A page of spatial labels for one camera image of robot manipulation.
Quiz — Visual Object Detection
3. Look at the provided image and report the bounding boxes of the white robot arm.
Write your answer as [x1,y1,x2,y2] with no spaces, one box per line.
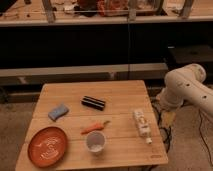
[158,64,213,117]

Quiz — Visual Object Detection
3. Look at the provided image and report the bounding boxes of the blue sponge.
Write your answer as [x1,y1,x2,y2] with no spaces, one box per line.
[48,104,69,121]

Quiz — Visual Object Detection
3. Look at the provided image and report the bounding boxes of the white paper cup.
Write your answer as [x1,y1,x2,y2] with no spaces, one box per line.
[86,131,106,155]

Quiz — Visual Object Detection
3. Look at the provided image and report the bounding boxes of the white plastic bottle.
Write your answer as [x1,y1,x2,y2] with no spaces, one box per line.
[133,109,152,144]

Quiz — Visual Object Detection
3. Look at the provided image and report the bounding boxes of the black box on right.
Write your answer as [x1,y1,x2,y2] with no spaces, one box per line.
[167,45,213,75]

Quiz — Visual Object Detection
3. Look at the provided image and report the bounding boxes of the orange patterned plate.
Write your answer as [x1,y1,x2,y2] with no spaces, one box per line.
[27,127,68,168]

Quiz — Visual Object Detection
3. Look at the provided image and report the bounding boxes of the wooden shelf with clutter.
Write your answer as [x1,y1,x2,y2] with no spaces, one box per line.
[0,0,213,27]

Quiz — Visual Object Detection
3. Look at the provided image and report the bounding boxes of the black floor cables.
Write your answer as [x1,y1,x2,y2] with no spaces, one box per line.
[152,98,173,154]

